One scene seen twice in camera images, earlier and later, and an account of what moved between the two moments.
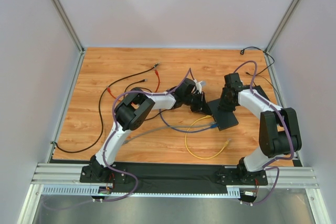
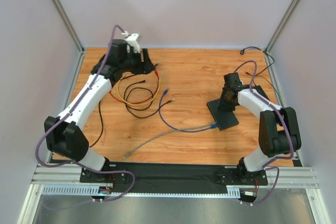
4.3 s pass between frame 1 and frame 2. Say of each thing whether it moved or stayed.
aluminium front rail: stayed
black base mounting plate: stayed
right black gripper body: stayed
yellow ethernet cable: moved
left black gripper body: moved
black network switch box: stayed
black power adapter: stayed
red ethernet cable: stayed
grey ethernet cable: moved
